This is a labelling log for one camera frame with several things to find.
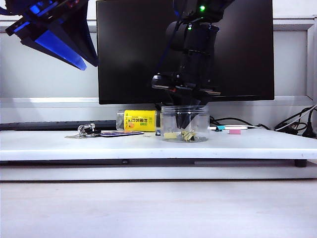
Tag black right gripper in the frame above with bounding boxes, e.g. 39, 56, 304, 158
151, 51, 221, 129

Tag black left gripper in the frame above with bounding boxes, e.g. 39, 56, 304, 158
5, 0, 100, 72

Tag round transparent plastic box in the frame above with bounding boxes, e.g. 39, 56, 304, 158
160, 106, 210, 143

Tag yellow black striped binder clip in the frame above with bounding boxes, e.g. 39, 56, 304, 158
180, 131, 195, 142

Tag yellow label plastic bottle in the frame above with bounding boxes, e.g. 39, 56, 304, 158
115, 110, 161, 132

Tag black computer monitor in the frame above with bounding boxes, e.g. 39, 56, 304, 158
95, 0, 275, 106

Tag black keyboard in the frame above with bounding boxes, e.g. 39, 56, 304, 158
0, 120, 117, 131

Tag white desk riser board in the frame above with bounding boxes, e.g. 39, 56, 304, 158
0, 128, 317, 162

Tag black power plug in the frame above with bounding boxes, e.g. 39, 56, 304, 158
301, 109, 317, 138

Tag thin black cable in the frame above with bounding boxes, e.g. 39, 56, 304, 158
210, 117, 270, 131

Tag aluminium frame rail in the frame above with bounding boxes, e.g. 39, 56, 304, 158
0, 97, 313, 110

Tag white cable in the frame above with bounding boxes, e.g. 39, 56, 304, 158
247, 105, 317, 131

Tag thick black cable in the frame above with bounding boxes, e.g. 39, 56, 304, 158
273, 105, 317, 136

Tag aluminium frame post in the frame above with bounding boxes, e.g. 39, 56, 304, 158
306, 14, 317, 101

